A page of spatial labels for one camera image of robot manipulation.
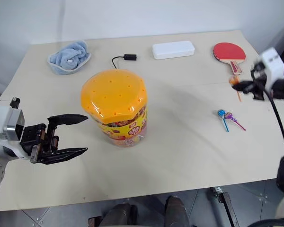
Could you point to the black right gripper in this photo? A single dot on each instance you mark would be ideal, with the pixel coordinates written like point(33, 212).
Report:
point(259, 80)

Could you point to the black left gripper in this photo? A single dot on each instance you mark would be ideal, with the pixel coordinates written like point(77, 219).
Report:
point(32, 137)

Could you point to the orange lollipop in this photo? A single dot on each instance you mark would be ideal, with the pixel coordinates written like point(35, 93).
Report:
point(233, 81)

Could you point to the clear plastic lollipop jar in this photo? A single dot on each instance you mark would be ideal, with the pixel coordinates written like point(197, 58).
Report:
point(127, 132)

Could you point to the orange perforated jar lid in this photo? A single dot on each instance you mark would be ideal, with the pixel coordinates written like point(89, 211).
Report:
point(113, 94)

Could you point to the purple lollipop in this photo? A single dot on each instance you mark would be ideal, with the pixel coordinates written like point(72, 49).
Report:
point(229, 117)

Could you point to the blue lollipop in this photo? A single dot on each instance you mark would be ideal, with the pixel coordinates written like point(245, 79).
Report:
point(221, 113)

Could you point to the red table tennis paddle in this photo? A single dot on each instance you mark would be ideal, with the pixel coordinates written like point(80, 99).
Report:
point(228, 52)

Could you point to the white rectangular box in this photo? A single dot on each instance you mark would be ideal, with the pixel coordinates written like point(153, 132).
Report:
point(173, 49)

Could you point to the light blue towel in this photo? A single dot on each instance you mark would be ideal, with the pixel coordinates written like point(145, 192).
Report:
point(69, 58)

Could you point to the small brown block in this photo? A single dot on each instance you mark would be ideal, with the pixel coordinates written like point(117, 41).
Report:
point(94, 221)

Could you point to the dark rounded shape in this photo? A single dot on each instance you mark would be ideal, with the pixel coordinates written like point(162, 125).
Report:
point(176, 210)
point(119, 216)

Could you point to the metal table leg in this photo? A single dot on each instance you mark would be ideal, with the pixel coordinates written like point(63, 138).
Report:
point(226, 203)

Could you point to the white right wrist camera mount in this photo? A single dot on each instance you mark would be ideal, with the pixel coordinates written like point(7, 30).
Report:
point(272, 63)

